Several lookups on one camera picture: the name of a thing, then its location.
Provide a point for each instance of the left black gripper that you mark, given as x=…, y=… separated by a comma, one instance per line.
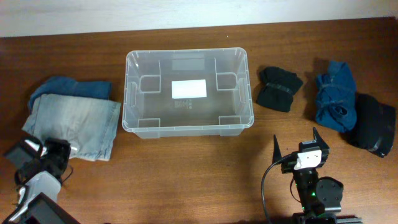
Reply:
x=61, y=145

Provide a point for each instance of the black aluminium rail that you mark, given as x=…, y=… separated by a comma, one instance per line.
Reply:
x=342, y=220

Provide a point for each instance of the dark blue jeans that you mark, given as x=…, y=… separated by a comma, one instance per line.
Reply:
x=67, y=86

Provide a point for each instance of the large black taped cloth bundle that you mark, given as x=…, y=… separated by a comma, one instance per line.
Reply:
x=375, y=127

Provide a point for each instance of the blue taped sweater bundle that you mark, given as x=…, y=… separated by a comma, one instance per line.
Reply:
x=335, y=99

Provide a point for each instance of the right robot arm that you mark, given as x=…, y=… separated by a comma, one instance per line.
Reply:
x=320, y=197

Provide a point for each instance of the white label in bin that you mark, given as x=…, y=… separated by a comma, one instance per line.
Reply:
x=189, y=89

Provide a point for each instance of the clear plastic storage bin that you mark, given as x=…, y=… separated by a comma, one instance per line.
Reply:
x=150, y=112

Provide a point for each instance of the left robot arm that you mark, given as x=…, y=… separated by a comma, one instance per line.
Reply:
x=37, y=201

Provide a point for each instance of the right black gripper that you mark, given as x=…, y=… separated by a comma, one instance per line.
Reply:
x=320, y=145

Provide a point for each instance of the light blue jeans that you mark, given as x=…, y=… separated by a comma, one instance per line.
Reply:
x=88, y=124

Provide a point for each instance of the small black taped cloth roll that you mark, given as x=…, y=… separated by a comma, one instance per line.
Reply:
x=279, y=89

